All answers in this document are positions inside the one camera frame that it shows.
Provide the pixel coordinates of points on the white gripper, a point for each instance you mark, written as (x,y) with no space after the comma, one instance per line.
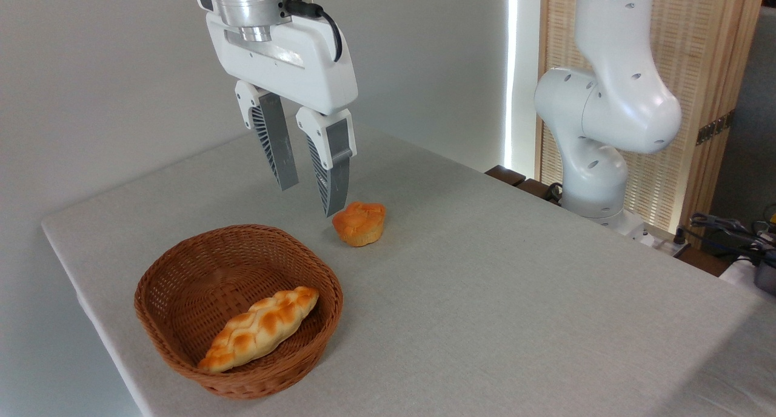
(285,71)

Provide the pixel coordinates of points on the brown wicker basket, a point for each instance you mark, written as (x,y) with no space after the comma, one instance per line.
(182,283)

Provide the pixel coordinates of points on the dark brown wooden block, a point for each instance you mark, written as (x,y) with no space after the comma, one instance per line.
(506,174)

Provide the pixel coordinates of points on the grey tablecloth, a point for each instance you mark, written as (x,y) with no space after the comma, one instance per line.
(485,296)

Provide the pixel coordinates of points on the braided golden bread loaf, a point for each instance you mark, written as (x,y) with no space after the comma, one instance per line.
(260,329)

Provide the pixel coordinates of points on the small orange muffin bread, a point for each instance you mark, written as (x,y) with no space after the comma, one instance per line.
(361,223)

